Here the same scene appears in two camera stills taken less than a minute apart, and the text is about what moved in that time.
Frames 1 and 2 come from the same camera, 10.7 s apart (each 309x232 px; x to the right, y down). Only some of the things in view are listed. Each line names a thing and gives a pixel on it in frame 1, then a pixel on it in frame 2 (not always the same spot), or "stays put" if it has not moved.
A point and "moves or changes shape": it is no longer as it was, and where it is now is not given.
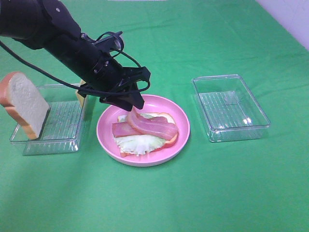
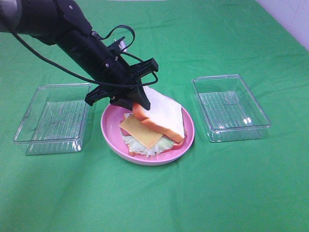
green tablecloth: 259,185 stays put
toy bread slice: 169,117 to 165,116
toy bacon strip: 123,129 moves or changes shape
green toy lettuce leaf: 137,144 moves or changes shape
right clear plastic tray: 229,111 stays put
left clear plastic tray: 62,127 stays put
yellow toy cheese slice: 80,97 to 141,130
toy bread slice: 20,95 to 164,116
